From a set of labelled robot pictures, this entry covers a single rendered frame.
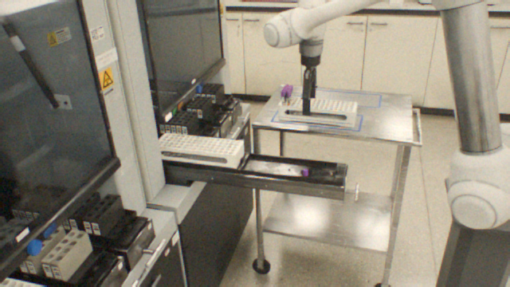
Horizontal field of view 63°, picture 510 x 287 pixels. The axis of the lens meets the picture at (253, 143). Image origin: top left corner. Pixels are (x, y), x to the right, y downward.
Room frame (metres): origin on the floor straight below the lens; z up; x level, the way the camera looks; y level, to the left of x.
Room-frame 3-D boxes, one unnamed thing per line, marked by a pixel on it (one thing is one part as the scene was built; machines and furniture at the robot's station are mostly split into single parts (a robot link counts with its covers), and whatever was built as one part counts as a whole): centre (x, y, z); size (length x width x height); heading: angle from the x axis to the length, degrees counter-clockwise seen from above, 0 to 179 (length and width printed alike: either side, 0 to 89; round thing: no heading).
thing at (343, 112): (1.49, -0.26, 0.85); 0.30 x 0.10 x 0.06; 71
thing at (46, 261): (0.75, 0.46, 0.85); 0.12 x 0.02 x 0.06; 163
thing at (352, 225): (1.59, -0.36, 0.41); 0.67 x 0.46 x 0.82; 71
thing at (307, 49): (1.51, -0.23, 1.11); 0.09 x 0.09 x 0.06
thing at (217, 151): (1.24, 0.19, 0.83); 0.30 x 0.10 x 0.06; 73
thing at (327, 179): (1.19, 0.02, 0.78); 0.73 x 0.14 x 0.09; 73
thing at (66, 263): (0.74, 0.44, 0.85); 0.12 x 0.02 x 0.06; 164
